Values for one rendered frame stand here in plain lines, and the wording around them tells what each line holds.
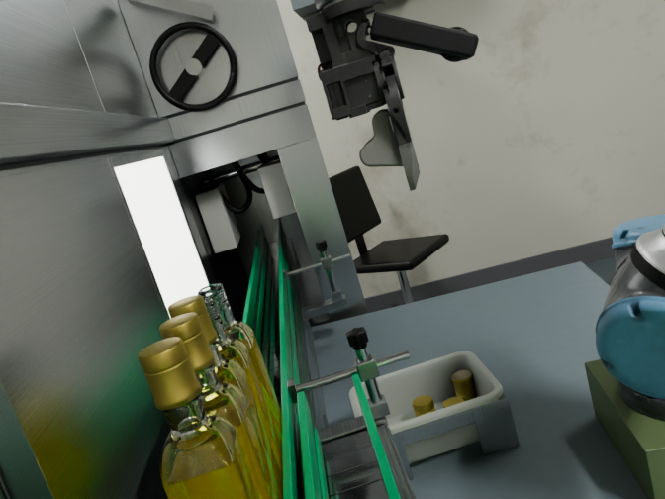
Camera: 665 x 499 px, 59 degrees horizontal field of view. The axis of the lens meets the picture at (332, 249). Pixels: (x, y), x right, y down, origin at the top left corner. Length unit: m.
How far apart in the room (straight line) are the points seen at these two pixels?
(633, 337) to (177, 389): 0.41
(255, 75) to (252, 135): 0.15
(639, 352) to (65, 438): 0.52
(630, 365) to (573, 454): 0.31
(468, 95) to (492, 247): 0.92
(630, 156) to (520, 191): 0.64
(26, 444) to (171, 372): 0.13
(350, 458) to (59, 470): 0.36
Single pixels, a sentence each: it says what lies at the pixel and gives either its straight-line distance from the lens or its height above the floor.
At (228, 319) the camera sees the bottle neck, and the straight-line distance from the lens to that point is 0.69.
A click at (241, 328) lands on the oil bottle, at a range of 0.69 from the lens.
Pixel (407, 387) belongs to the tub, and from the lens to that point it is 1.04.
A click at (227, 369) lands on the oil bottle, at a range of 0.58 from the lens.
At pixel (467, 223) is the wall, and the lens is 3.68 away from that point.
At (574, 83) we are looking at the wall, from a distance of 3.72.
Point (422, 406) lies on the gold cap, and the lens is 0.98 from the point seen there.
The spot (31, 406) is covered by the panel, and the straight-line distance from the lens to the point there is 0.53.
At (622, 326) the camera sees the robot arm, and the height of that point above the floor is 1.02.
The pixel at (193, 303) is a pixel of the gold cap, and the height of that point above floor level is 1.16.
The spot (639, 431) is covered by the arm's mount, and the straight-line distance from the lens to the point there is 0.82.
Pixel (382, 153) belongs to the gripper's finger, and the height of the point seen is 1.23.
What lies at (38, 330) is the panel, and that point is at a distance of 0.57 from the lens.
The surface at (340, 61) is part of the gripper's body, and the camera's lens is 0.67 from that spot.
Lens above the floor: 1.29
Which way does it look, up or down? 13 degrees down
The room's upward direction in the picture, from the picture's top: 17 degrees counter-clockwise
